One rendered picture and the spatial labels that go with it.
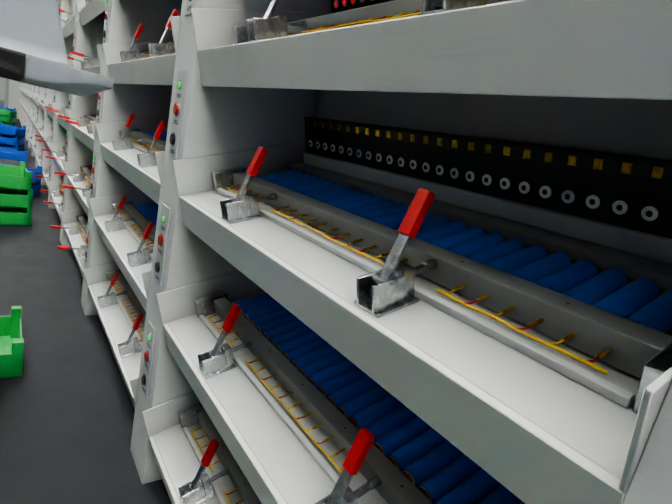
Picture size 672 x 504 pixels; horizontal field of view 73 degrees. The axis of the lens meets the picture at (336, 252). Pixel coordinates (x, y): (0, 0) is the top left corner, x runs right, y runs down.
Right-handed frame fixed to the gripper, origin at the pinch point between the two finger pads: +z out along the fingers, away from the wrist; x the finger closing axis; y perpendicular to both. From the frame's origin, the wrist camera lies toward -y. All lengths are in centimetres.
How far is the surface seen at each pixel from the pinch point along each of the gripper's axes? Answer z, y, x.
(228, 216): 16.9, -9.7, 13.4
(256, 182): 22.9, -6.0, 20.3
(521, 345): 20.9, -8.7, -21.9
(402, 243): 18.7, -5.3, -12.5
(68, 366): 11, -60, 72
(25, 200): 6, -48, 202
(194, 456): 22, -49, 22
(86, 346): 16, -59, 82
